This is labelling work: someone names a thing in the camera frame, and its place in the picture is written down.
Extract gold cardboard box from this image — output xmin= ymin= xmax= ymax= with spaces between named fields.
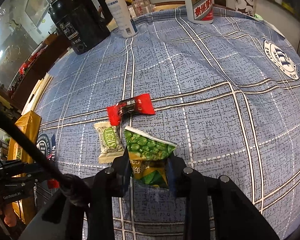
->
xmin=7 ymin=110 xmax=42 ymax=225

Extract glass door cabinet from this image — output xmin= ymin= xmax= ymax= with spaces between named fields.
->
xmin=0 ymin=0 xmax=73 ymax=93

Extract blue plaid tablecloth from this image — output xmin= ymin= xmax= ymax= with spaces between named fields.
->
xmin=34 ymin=5 xmax=300 ymax=240

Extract clear glass bottle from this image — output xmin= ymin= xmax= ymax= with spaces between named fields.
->
xmin=127 ymin=0 xmax=152 ymax=19

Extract green pea snack packet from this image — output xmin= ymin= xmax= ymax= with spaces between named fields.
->
xmin=124 ymin=126 xmax=178 ymax=189

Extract black electric kettle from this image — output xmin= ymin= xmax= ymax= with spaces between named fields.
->
xmin=48 ymin=0 xmax=113 ymax=55

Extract white spray bottle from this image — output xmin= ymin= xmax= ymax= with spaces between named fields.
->
xmin=104 ymin=0 xmax=138 ymax=38

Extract white red liquor bottle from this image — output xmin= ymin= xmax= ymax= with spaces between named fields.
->
xmin=180 ymin=0 xmax=214 ymax=25

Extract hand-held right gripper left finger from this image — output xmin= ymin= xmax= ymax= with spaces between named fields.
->
xmin=84 ymin=152 xmax=132 ymax=240

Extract pale green pastry packet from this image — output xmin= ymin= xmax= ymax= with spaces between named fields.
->
xmin=94 ymin=121 xmax=125 ymax=164

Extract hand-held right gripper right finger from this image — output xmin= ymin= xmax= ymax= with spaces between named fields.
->
xmin=166 ymin=154 xmax=280 ymax=240

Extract beige cardboard sheets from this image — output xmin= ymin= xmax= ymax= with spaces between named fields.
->
xmin=21 ymin=72 xmax=53 ymax=115

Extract person's left hand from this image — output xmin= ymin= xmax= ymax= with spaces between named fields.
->
xmin=0 ymin=201 xmax=18 ymax=227

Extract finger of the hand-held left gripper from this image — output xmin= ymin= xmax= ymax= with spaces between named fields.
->
xmin=14 ymin=174 xmax=54 ymax=189
xmin=0 ymin=160 xmax=44 ymax=175

